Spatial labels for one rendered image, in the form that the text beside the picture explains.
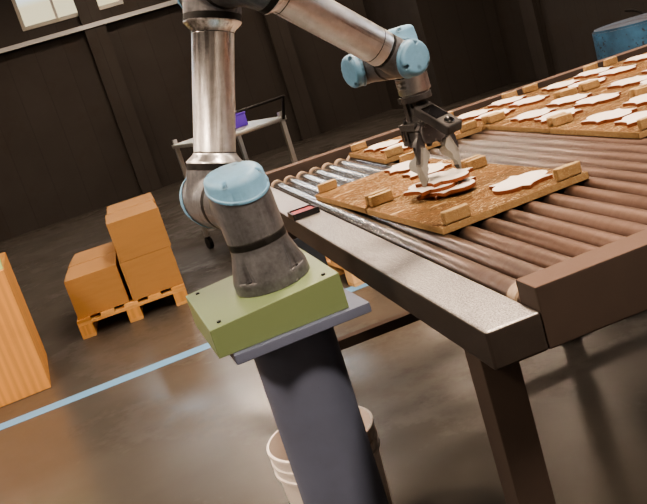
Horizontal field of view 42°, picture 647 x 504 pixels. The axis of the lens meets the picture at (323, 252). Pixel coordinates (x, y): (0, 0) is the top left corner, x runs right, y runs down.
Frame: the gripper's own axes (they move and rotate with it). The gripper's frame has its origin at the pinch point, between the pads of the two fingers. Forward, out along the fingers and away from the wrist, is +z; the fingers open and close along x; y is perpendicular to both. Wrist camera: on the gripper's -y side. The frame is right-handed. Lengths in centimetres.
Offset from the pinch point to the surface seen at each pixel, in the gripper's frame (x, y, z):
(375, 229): 20.4, 2.2, 5.2
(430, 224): 20.2, -19.3, 2.6
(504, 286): 37, -59, 3
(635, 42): -300, 194, 29
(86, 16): -242, 1057, -136
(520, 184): -1.8, -23.0, 2.2
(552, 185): -4.1, -29.6, 3.1
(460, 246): 24.9, -33.8, 4.2
